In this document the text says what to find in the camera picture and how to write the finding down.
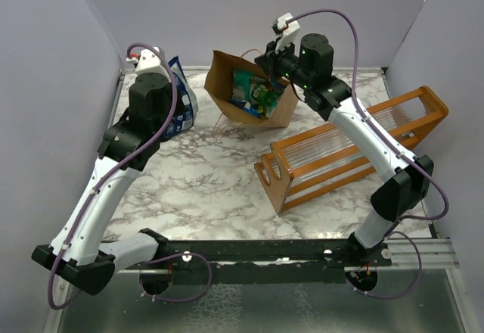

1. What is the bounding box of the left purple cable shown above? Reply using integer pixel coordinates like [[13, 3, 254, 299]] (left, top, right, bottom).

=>
[[47, 42, 213, 311]]

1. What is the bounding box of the wooden rack with clear rods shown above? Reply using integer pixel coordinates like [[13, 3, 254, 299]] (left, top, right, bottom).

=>
[[254, 86, 448, 214]]

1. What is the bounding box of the green snack bag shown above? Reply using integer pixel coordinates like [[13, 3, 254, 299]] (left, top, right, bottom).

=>
[[250, 82, 281, 118]]

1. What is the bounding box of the brown paper bag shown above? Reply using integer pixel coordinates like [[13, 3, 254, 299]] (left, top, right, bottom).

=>
[[204, 50, 298, 128]]

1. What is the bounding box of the small blue cartoon packet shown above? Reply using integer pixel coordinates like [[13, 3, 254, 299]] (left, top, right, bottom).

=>
[[230, 98, 264, 118]]

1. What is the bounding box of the blue white snack bag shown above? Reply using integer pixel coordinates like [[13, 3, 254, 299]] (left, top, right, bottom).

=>
[[162, 56, 199, 142]]

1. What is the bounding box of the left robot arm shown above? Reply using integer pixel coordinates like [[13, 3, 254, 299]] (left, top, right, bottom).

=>
[[32, 71, 178, 295]]

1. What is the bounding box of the teal Fox's mint bag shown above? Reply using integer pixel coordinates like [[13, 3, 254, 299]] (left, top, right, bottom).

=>
[[232, 70, 253, 101]]

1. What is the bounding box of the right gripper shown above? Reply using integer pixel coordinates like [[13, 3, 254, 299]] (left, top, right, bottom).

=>
[[254, 36, 312, 91]]

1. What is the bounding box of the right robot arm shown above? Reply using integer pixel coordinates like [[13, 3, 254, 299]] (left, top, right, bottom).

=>
[[255, 33, 434, 266]]

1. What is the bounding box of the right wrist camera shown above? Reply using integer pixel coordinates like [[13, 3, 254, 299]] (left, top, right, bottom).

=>
[[272, 12, 300, 54]]

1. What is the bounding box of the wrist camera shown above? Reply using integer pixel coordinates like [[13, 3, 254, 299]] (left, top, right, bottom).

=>
[[272, 12, 300, 54], [126, 49, 169, 78]]

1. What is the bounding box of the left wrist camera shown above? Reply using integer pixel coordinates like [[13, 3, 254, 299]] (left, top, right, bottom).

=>
[[126, 49, 169, 78]]

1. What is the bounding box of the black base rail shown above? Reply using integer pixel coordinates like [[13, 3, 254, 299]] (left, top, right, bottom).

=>
[[135, 235, 391, 285]]

